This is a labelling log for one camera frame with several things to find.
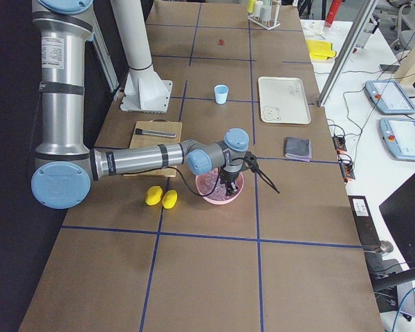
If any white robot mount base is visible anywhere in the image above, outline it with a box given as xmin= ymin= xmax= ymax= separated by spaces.
xmin=111 ymin=1 xmax=173 ymax=113

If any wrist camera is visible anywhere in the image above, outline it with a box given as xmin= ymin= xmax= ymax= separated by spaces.
xmin=244 ymin=151 xmax=259 ymax=174

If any cream bear serving tray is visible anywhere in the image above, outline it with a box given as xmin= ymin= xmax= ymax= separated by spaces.
xmin=258 ymin=77 xmax=311 ymax=125

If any teach pendant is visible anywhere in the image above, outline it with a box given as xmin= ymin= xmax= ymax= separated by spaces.
xmin=379 ymin=118 xmax=415 ymax=162
xmin=365 ymin=80 xmax=415 ymax=115

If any folded grey cloth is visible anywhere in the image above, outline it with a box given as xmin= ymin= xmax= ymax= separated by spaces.
xmin=284 ymin=137 xmax=312 ymax=162

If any grey upturned cup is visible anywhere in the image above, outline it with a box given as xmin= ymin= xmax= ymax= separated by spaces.
xmin=253 ymin=0 xmax=264 ymax=17

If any black power strip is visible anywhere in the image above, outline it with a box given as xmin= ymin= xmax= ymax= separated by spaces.
xmin=332 ymin=135 xmax=347 ymax=154
xmin=338 ymin=154 xmax=356 ymax=183

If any upper whole lemon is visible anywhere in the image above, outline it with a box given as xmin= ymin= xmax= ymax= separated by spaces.
xmin=145 ymin=185 xmax=163 ymax=206

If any aluminium frame post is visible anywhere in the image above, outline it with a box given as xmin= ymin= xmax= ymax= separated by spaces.
xmin=317 ymin=0 xmax=378 ymax=107

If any pink bowl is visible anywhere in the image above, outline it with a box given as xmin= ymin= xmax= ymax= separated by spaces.
xmin=195 ymin=169 xmax=245 ymax=205

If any yellow upturned cup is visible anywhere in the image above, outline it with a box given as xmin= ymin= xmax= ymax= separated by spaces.
xmin=247 ymin=0 xmax=256 ymax=15

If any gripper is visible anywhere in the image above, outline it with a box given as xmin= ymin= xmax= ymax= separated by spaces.
xmin=219 ymin=163 xmax=240 ymax=196

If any lower teach pendant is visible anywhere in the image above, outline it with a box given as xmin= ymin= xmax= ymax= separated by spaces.
xmin=379 ymin=118 xmax=415 ymax=162

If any lower whole lemon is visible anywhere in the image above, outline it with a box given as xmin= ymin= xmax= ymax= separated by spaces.
xmin=162 ymin=190 xmax=178 ymax=210

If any upper teach pendant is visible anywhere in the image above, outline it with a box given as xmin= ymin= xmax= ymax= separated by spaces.
xmin=365 ymin=80 xmax=415 ymax=115

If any wooden cutting board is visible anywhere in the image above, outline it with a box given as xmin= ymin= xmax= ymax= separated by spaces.
xmin=123 ymin=120 xmax=182 ymax=178

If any black monitor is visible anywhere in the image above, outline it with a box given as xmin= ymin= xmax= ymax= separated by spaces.
xmin=380 ymin=173 xmax=415 ymax=267

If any pile of clear ice cubes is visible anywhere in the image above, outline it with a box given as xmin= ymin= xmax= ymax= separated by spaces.
xmin=197 ymin=172 xmax=242 ymax=201

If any whole lemon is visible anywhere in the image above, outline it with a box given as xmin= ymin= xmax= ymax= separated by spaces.
xmin=162 ymin=190 xmax=178 ymax=210
xmin=145 ymin=185 xmax=163 ymax=206

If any yellow cloth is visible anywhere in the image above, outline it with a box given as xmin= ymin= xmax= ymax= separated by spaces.
xmin=306 ymin=39 xmax=337 ymax=61

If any light blue plastic cup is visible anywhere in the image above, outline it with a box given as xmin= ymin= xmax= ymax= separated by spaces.
xmin=214 ymin=84 xmax=229 ymax=104

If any white wire cup rack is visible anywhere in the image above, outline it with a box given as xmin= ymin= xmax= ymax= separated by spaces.
xmin=247 ymin=0 xmax=281 ymax=30

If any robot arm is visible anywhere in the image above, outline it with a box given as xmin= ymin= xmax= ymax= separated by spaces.
xmin=30 ymin=1 xmax=251 ymax=210

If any white upturned cup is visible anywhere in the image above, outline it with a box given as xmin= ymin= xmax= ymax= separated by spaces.
xmin=260 ymin=5 xmax=272 ymax=21

